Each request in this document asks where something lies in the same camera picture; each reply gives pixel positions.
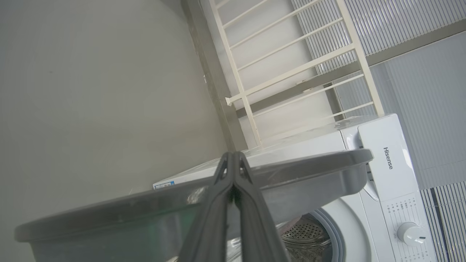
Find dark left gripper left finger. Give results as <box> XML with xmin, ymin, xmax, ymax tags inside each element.
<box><xmin>178</xmin><ymin>152</ymin><xmax>234</xmax><ymax>262</ymax></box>

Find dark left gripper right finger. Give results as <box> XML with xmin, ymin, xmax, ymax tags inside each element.
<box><xmin>233</xmin><ymin>151</ymin><xmax>292</xmax><ymax>262</ymax></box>

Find round washing machine door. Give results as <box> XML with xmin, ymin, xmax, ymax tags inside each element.
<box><xmin>15</xmin><ymin>148</ymin><xmax>375</xmax><ymax>262</ymax></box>

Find steel washing machine drum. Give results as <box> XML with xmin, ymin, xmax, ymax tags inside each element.
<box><xmin>280</xmin><ymin>216</ymin><xmax>334</xmax><ymax>262</ymax></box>

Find white Hisense washing machine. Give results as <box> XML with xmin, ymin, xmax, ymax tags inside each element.
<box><xmin>153</xmin><ymin>114</ymin><xmax>438</xmax><ymax>262</ymax></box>

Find white washing machine dial knob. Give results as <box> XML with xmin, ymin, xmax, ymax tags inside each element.
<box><xmin>397</xmin><ymin>222</ymin><xmax>427</xmax><ymax>247</ymax></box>

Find white detergent drawer front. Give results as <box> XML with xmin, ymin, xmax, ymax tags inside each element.
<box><xmin>358</xmin><ymin>123</ymin><xmax>418</xmax><ymax>203</ymax></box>

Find white metal drying rack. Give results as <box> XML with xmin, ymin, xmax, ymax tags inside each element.
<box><xmin>209</xmin><ymin>0</ymin><xmax>385</xmax><ymax>148</ymax></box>

